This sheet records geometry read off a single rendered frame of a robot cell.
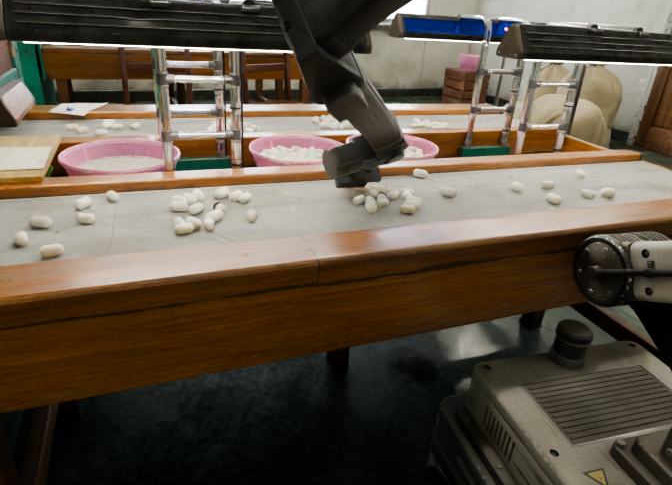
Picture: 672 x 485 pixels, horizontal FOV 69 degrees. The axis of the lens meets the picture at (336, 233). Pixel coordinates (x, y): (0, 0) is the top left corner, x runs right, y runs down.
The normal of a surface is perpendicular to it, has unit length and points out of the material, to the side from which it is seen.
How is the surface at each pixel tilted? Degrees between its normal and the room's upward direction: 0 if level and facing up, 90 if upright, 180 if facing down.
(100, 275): 0
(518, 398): 0
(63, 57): 90
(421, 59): 90
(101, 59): 90
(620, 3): 90
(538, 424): 0
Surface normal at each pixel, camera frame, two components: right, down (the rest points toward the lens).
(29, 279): 0.07, -0.90
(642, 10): -0.90, 0.12
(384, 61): 0.43, 0.41
